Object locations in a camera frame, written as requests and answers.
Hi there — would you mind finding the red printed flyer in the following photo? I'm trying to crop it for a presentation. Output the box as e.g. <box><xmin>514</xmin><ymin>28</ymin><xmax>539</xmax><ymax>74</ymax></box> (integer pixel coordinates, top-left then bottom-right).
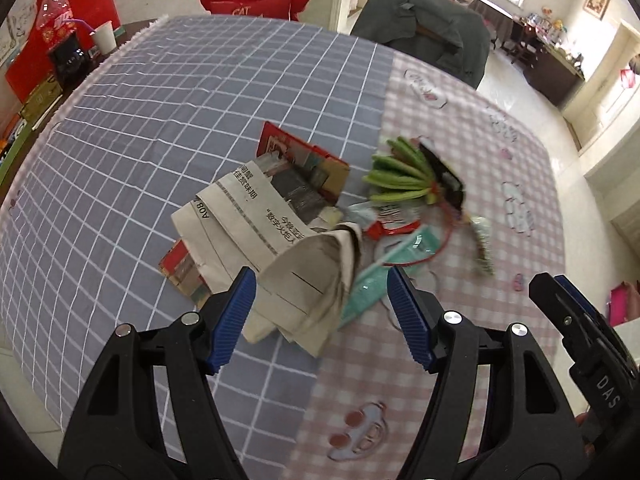
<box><xmin>160</xmin><ymin>122</ymin><xmax>350</xmax><ymax>307</ymax></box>

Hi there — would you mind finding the framed wall picture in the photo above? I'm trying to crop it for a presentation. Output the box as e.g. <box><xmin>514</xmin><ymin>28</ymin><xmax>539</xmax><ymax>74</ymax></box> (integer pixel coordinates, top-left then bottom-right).
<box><xmin>582</xmin><ymin>0</ymin><xmax>611</xmax><ymax>20</ymax></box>

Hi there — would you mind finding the dark wooden desk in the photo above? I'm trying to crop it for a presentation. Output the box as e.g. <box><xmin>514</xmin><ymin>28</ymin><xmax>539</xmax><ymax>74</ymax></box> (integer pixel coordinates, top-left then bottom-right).
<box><xmin>524</xmin><ymin>34</ymin><xmax>585</xmax><ymax>108</ymax></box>

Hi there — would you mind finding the red white snack wrapper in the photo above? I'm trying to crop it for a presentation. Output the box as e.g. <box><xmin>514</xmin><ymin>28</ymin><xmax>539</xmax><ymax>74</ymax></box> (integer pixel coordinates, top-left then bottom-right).
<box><xmin>345</xmin><ymin>202</ymin><xmax>423</xmax><ymax>240</ymax></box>

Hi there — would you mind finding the round table dark cloth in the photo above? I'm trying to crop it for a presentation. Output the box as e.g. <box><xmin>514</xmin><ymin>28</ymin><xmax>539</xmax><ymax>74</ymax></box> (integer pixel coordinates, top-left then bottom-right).
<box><xmin>469</xmin><ymin>0</ymin><xmax>513</xmax><ymax>42</ymax></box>

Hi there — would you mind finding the checkered pink grey tablecloth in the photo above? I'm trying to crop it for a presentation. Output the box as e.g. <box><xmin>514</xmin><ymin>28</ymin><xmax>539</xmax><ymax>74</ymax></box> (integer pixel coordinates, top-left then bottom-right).
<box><xmin>1</xmin><ymin>15</ymin><xmax>564</xmax><ymax>479</ymax></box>

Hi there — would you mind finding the chair with grey jacket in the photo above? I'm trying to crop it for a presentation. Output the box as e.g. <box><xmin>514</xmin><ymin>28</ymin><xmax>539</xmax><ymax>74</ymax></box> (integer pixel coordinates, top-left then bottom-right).
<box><xmin>350</xmin><ymin>0</ymin><xmax>490</xmax><ymax>88</ymax></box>

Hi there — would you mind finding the white paper cup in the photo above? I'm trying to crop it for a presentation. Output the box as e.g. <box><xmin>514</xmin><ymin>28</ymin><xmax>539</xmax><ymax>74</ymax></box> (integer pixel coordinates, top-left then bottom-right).
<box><xmin>90</xmin><ymin>21</ymin><xmax>117</xmax><ymax>56</ymax></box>

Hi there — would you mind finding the wooden chair at desk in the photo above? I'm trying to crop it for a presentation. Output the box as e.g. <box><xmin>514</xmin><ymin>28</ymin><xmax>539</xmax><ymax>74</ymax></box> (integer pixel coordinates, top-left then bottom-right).
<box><xmin>508</xmin><ymin>21</ymin><xmax>537</xmax><ymax>67</ymax></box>

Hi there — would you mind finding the cola bottle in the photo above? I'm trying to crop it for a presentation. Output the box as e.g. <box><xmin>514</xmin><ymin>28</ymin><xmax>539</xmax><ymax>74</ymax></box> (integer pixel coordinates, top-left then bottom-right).
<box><xmin>35</xmin><ymin>0</ymin><xmax>76</xmax><ymax>51</ymax></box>

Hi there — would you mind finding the teal toothpaste box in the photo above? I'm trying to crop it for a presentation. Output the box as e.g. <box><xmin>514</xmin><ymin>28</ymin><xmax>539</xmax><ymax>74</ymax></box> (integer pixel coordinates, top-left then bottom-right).
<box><xmin>340</xmin><ymin>224</ymin><xmax>440</xmax><ymax>327</ymax></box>

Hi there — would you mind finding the pink stool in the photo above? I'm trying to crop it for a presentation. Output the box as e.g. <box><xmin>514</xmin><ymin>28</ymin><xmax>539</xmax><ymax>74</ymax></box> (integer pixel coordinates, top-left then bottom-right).
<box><xmin>608</xmin><ymin>282</ymin><xmax>640</xmax><ymax>326</ymax></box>

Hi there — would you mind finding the newspaper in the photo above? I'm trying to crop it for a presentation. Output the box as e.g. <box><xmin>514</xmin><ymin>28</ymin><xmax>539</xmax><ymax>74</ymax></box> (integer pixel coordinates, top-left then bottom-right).
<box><xmin>170</xmin><ymin>159</ymin><xmax>364</xmax><ymax>360</ymax></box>

